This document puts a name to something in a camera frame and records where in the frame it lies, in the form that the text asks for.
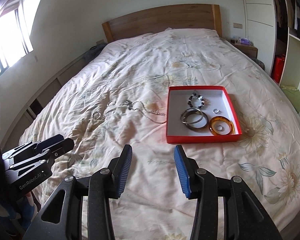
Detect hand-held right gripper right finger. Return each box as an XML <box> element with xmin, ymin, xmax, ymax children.
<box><xmin>174</xmin><ymin>145</ymin><xmax>283</xmax><ymax>240</ymax></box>

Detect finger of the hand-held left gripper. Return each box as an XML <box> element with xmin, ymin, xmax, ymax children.
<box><xmin>5</xmin><ymin>138</ymin><xmax>75</xmax><ymax>172</ymax></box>
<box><xmin>2</xmin><ymin>134</ymin><xmax>64</xmax><ymax>162</ymax></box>

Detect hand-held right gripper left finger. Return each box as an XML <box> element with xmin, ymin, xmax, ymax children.
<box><xmin>24</xmin><ymin>144</ymin><xmax>133</xmax><ymax>240</ymax></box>

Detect dark brown bangle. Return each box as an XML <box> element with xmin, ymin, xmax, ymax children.
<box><xmin>184</xmin><ymin>108</ymin><xmax>208</xmax><ymax>131</ymax></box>

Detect silver metal bangle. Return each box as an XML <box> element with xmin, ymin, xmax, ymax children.
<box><xmin>180</xmin><ymin>107</ymin><xmax>204</xmax><ymax>125</ymax></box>

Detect red cardboard box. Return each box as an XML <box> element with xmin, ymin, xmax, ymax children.
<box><xmin>166</xmin><ymin>85</ymin><xmax>242</xmax><ymax>144</ymax></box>

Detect amber bangle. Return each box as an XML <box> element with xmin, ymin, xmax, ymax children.
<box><xmin>209</xmin><ymin>116</ymin><xmax>235</xmax><ymax>136</ymax></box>

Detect black and white beaded bracelet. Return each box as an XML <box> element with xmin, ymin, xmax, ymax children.
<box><xmin>187</xmin><ymin>94</ymin><xmax>206</xmax><ymax>109</ymax></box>

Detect low window cabinet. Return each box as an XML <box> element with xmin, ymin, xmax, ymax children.
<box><xmin>24</xmin><ymin>52</ymin><xmax>91</xmax><ymax>121</ymax></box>

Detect dark bag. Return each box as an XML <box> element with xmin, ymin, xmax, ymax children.
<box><xmin>86</xmin><ymin>43</ymin><xmax>107</xmax><ymax>61</ymax></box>

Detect window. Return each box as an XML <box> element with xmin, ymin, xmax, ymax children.
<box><xmin>0</xmin><ymin>1</ymin><xmax>36</xmax><ymax>83</ymax></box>

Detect green cloth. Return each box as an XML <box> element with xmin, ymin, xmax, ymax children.
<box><xmin>280</xmin><ymin>84</ymin><xmax>300</xmax><ymax>114</ymax></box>

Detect wooden nightstand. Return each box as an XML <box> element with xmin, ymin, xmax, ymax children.
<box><xmin>229</xmin><ymin>39</ymin><xmax>259</xmax><ymax>58</ymax></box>

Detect red bag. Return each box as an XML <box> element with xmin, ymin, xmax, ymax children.
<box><xmin>270</xmin><ymin>54</ymin><xmax>286</xmax><ymax>84</ymax></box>

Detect wooden bed headboard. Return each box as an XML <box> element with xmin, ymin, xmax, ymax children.
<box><xmin>102</xmin><ymin>4</ymin><xmax>223</xmax><ymax>43</ymax></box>

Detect white open shelf unit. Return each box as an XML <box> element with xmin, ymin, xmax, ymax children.
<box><xmin>275</xmin><ymin>0</ymin><xmax>300</xmax><ymax>122</ymax></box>

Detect white wardrobe doors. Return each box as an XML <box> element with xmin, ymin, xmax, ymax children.
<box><xmin>239</xmin><ymin>0</ymin><xmax>277</xmax><ymax>64</ymax></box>

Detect silver pendant necklace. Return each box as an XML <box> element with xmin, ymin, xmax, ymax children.
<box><xmin>124</xmin><ymin>100</ymin><xmax>168</xmax><ymax>124</ymax></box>

